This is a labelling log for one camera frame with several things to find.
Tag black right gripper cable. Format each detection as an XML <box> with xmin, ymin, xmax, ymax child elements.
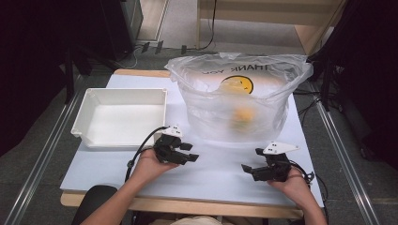
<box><xmin>289</xmin><ymin>159</ymin><xmax>329</xmax><ymax>223</ymax></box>

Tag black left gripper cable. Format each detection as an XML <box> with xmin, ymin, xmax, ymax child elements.
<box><xmin>124</xmin><ymin>126</ymin><xmax>170</xmax><ymax>183</ymax></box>

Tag yellow carton box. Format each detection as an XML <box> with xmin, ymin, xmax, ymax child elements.
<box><xmin>229</xmin><ymin>105</ymin><xmax>257</xmax><ymax>131</ymax></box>

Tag metal floor rail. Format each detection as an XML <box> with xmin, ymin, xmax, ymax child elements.
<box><xmin>314</xmin><ymin>96</ymin><xmax>381</xmax><ymax>225</ymax></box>
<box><xmin>3</xmin><ymin>88</ymin><xmax>83</xmax><ymax>225</ymax></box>

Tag white table cover sheet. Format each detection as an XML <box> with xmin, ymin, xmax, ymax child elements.
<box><xmin>59</xmin><ymin>73</ymin><xmax>325</xmax><ymax>208</ymax></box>

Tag white floor cable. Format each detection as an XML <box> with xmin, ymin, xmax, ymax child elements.
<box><xmin>124</xmin><ymin>46</ymin><xmax>139</xmax><ymax>70</ymax></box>

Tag dark cabinet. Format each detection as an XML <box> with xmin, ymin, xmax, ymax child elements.
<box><xmin>99</xmin><ymin>0</ymin><xmax>145</xmax><ymax>61</ymax></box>

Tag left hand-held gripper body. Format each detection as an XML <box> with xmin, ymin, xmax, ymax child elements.
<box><xmin>153</xmin><ymin>125</ymin><xmax>189</xmax><ymax>166</ymax></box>

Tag light wooden frame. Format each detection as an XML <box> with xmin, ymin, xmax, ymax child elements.
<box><xmin>195</xmin><ymin>0</ymin><xmax>349</xmax><ymax>56</ymax></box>

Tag person's beige trousers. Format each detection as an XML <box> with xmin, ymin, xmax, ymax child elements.
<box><xmin>168</xmin><ymin>215</ymin><xmax>223</xmax><ymax>225</ymax></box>

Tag black stand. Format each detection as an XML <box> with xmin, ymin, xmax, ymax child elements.
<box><xmin>308</xmin><ymin>0</ymin><xmax>360</xmax><ymax>113</ymax></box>
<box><xmin>63</xmin><ymin>46</ymin><xmax>95</xmax><ymax>105</ymax></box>

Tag dark curtain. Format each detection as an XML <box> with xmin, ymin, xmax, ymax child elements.
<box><xmin>331</xmin><ymin>0</ymin><xmax>398</xmax><ymax>172</ymax></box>
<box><xmin>0</xmin><ymin>0</ymin><xmax>106</xmax><ymax>158</ymax></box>

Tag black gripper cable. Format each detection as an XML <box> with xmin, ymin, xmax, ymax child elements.
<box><xmin>289</xmin><ymin>159</ymin><xmax>329</xmax><ymax>223</ymax></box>
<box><xmin>124</xmin><ymin>126</ymin><xmax>170</xmax><ymax>183</ymax></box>

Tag person's left hand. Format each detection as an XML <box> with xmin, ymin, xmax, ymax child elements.
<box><xmin>132</xmin><ymin>147</ymin><xmax>180</xmax><ymax>185</ymax></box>

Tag person's right hand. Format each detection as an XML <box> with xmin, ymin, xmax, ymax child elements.
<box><xmin>267</xmin><ymin>167</ymin><xmax>314</xmax><ymax>210</ymax></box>

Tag white plastic bin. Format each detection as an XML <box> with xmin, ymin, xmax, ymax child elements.
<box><xmin>70</xmin><ymin>87</ymin><xmax>169</xmax><ymax>150</ymax></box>

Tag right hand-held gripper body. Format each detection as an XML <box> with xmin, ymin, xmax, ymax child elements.
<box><xmin>252</xmin><ymin>141</ymin><xmax>300</xmax><ymax>183</ymax></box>

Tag wooden table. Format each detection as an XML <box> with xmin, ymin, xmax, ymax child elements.
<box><xmin>60</xmin><ymin>68</ymin><xmax>325</xmax><ymax>219</ymax></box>

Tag black floor cables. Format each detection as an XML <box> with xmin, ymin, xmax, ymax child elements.
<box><xmin>293</xmin><ymin>88</ymin><xmax>322</xmax><ymax>128</ymax></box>

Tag clear plastic bag smiley print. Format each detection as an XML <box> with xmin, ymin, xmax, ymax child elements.
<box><xmin>164</xmin><ymin>52</ymin><xmax>314</xmax><ymax>144</ymax></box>

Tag black hanging cable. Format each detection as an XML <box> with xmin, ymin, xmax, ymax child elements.
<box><xmin>200</xmin><ymin>0</ymin><xmax>219</xmax><ymax>52</ymax></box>

